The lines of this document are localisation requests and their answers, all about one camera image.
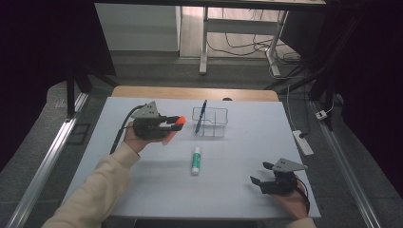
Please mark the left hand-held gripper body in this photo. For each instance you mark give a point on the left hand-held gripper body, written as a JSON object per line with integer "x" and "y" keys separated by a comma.
{"x": 147, "y": 125}

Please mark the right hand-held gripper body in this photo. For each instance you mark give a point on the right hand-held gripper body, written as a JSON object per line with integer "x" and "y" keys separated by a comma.
{"x": 282, "y": 183}

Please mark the orange highlighter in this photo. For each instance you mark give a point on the orange highlighter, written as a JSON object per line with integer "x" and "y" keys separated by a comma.
{"x": 181, "y": 120}

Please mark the blue pen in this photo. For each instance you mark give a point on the blue pen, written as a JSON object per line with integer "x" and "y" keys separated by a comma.
{"x": 201, "y": 117}

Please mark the clear plastic desk organizer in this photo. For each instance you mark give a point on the clear plastic desk organizer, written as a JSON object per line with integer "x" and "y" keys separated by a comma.
{"x": 215, "y": 123}

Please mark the person's left hand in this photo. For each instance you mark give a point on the person's left hand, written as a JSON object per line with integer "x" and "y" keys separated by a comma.
{"x": 136, "y": 142}

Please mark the person's right hand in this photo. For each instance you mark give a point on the person's right hand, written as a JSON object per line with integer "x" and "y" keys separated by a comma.
{"x": 293, "y": 204}

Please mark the wooden table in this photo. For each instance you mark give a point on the wooden table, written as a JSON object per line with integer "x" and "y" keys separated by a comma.
{"x": 177, "y": 92}

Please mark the white board table cover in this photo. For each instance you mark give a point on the white board table cover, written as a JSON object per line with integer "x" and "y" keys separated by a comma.
{"x": 228, "y": 196}

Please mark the white green glue stick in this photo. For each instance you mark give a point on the white green glue stick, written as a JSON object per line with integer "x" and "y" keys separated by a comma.
{"x": 196, "y": 161}

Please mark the white power strip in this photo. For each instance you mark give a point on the white power strip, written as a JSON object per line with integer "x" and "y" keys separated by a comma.
{"x": 303, "y": 144}

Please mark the small white adapter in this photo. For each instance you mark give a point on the small white adapter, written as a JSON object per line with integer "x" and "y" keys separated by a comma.
{"x": 321, "y": 115}

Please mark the black metal stand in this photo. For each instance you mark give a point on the black metal stand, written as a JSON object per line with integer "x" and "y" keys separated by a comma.
{"x": 323, "y": 69}
{"x": 70, "y": 95}

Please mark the white cabinet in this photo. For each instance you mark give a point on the white cabinet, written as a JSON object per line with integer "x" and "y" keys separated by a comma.
{"x": 136, "y": 28}

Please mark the aluminium floor rail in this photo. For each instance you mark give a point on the aluminium floor rail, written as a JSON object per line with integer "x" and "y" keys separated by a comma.
{"x": 44, "y": 167}
{"x": 345, "y": 171}

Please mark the white metal desk frame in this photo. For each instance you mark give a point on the white metal desk frame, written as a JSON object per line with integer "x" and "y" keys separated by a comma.
{"x": 240, "y": 26}

